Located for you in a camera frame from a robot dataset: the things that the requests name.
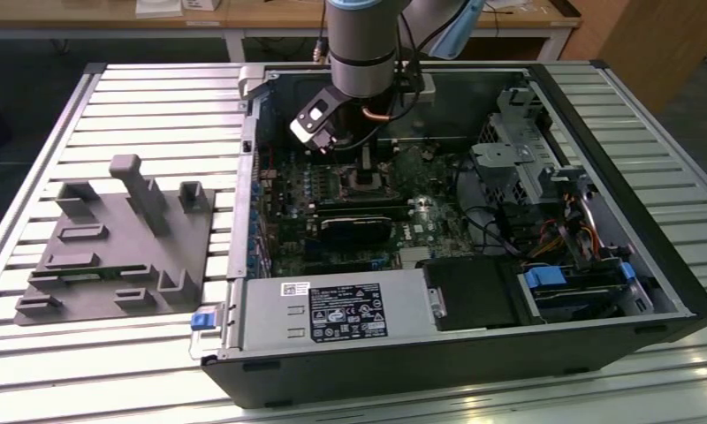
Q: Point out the blue case latch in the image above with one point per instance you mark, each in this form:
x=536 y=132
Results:
x=205 y=321

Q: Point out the black RAM slot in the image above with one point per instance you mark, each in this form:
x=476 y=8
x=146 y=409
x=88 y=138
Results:
x=359 y=202
x=359 y=211

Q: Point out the wooden cabinet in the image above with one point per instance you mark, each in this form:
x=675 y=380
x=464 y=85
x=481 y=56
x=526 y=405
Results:
x=655 y=44

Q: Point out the green motherboard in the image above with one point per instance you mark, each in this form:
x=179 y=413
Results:
x=437 y=229

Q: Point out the hard disk in blue carrier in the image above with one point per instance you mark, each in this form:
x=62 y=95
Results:
x=542 y=278

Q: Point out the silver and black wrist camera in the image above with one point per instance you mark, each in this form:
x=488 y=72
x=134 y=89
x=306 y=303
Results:
x=315 y=115

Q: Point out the blue plastic tab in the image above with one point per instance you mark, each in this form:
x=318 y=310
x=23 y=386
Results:
x=626 y=271

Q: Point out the white barcode sticker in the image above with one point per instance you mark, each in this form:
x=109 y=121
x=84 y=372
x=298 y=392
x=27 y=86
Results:
x=295 y=289

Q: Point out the black printed label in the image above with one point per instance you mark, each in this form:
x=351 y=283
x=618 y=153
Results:
x=347 y=318

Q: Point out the wooden desk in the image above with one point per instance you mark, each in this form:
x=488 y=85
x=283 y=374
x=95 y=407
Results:
x=94 y=22

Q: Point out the CPU socket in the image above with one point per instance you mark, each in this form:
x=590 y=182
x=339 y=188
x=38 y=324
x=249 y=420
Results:
x=347 y=190

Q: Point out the silver chipset heatsink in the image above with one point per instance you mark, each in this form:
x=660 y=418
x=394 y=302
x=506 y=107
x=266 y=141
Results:
x=416 y=255

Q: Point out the grey parts rack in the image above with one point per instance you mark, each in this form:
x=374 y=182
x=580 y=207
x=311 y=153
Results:
x=125 y=247

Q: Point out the black graphics card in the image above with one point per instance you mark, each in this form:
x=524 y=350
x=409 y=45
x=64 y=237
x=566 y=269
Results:
x=354 y=227

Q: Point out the silver disk bay cage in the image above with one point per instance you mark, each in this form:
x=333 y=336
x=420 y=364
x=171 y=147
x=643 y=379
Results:
x=508 y=150

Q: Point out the silver power supply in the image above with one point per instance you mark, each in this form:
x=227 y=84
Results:
x=271 y=309

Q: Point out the black PC case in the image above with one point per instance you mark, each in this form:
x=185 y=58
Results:
x=448 y=375

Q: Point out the white box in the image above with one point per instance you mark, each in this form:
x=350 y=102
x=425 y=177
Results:
x=201 y=3
x=159 y=8

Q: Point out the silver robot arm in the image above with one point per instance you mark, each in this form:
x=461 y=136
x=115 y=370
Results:
x=359 y=44

